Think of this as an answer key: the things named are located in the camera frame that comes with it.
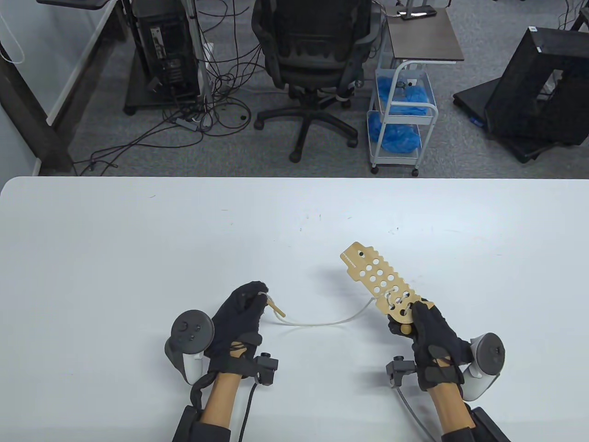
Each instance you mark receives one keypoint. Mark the person's left hand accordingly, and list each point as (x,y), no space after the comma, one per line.
(239,322)

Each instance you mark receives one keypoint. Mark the person's right hand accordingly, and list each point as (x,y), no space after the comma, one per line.
(437,340)

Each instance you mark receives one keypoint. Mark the wooden ball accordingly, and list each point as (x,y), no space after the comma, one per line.
(405,329)

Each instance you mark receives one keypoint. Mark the wooden lacing needle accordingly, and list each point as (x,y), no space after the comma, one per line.
(276,309)

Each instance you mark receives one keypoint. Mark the wooden crocodile lacing toy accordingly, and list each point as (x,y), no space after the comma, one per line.
(359,262)

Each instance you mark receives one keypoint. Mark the black forearm sensor pack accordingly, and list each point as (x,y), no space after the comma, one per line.
(186,426)
(490,426)

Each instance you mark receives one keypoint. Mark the person's right forearm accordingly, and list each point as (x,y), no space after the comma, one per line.
(453,407)

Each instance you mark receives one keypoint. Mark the person's left forearm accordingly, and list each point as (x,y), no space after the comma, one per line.
(221,398)

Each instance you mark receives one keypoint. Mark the grey and white controller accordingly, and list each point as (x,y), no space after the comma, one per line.
(191,329)
(487,352)

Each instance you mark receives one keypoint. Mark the blue plastic bag pile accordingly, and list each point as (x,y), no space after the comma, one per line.
(395,138)
(414,96)

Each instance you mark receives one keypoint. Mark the white utility cart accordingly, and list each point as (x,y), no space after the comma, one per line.
(428,110)

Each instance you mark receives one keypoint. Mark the black wheeled platform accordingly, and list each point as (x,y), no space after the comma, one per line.
(474,99)

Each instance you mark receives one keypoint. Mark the white power strip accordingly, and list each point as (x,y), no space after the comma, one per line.
(208,50)

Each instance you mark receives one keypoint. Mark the black office chair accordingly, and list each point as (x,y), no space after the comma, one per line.
(317,55)

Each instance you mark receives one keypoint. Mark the black computer tower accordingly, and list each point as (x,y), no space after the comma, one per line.
(165,50)

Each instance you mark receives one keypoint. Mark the brown side table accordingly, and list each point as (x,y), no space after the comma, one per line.
(423,41)

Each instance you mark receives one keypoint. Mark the white panel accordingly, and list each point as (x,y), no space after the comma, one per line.
(78,69)

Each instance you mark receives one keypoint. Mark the black phone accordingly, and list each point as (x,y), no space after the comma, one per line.
(416,14)

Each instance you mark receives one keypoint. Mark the black monitor stand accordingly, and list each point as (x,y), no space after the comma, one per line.
(73,2)

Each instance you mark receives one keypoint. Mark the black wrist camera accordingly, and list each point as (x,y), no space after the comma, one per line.
(400,370)
(264,368)

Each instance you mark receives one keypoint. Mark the black open frame box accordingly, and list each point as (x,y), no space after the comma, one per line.
(520,92)

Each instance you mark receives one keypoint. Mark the silver aluminium post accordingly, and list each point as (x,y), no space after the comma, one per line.
(199,46)

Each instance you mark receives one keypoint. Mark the dark desk frame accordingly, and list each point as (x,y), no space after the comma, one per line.
(27,115)

